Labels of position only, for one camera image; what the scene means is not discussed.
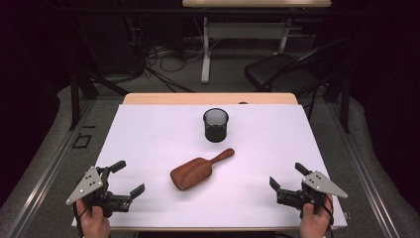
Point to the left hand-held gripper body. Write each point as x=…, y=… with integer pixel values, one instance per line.
x=88, y=185

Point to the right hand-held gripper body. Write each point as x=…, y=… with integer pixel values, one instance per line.
x=318, y=185

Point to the black mesh cup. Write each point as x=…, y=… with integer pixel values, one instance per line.
x=216, y=132

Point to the person's right hand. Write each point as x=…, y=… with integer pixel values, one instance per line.
x=315, y=224

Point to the person's left hand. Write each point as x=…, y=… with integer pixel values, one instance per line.
x=94, y=226

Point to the white table sheet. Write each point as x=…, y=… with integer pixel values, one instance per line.
x=148, y=148

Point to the black metal stand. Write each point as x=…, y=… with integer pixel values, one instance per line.
x=75, y=99
x=345, y=99

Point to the black folding chair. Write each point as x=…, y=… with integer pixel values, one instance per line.
x=277, y=72

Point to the white-legged desk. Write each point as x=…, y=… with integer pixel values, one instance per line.
x=246, y=31

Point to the metal floor rail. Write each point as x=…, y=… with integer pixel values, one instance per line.
x=363, y=175
x=43, y=175

